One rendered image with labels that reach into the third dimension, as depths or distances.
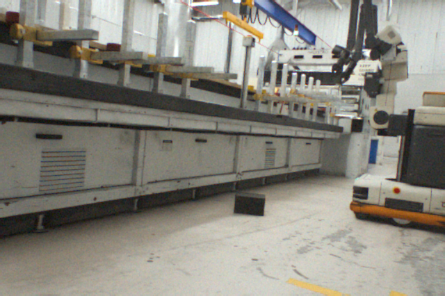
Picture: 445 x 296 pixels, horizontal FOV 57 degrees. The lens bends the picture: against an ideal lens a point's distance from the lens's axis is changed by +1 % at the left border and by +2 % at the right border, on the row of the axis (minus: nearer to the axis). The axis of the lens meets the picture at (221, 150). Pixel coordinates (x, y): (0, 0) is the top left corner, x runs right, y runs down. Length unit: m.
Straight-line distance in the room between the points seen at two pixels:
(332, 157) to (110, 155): 4.23
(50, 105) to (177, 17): 5.96
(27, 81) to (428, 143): 2.38
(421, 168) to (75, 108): 2.18
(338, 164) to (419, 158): 3.11
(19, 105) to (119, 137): 0.79
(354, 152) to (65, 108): 4.61
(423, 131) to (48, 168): 2.28
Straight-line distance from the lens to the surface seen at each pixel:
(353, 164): 5.84
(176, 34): 7.48
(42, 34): 1.64
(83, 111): 1.83
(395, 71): 3.21
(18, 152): 1.94
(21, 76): 1.60
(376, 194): 2.97
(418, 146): 2.98
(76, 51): 1.78
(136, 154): 2.41
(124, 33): 2.00
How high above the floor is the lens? 0.56
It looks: 4 degrees down
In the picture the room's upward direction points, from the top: 5 degrees clockwise
